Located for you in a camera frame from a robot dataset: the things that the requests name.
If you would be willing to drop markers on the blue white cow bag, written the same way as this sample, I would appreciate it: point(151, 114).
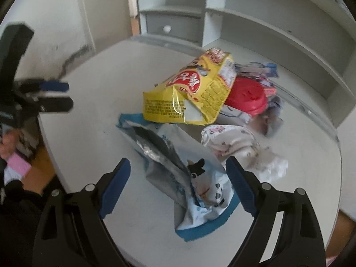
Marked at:
point(184, 170)

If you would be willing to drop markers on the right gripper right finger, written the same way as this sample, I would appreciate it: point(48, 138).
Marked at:
point(285, 230)

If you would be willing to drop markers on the person's left hand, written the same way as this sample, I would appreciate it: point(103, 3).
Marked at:
point(9, 142)

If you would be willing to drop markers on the yellow snack bag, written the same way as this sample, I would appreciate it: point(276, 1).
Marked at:
point(195, 94)

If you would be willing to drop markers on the white drawer with knob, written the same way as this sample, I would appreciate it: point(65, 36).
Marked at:
point(181, 27)

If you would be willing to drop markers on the white patterned wrapper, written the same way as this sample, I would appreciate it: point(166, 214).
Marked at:
point(231, 140)

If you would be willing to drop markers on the white door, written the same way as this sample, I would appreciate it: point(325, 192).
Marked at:
point(107, 21)

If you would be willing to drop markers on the white desk hutch shelf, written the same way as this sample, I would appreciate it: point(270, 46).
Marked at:
point(311, 41)

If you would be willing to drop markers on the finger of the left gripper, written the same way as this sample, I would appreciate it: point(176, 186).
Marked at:
point(41, 85)
point(52, 104)

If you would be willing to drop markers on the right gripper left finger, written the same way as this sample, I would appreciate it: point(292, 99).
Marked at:
point(71, 231)

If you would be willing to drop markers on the red plastic cup lid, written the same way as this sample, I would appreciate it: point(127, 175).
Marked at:
point(248, 96)

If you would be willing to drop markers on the white tissue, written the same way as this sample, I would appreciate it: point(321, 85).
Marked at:
point(268, 166)

